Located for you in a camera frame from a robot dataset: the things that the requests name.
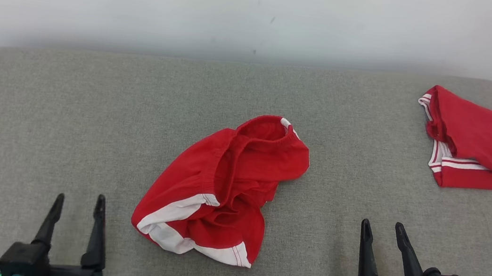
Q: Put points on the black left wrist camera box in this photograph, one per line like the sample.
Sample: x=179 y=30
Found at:
x=23 y=258

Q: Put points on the red white shorts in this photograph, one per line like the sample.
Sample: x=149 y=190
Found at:
x=202 y=184

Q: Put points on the red white Bulls jersey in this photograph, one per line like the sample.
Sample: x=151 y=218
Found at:
x=488 y=141

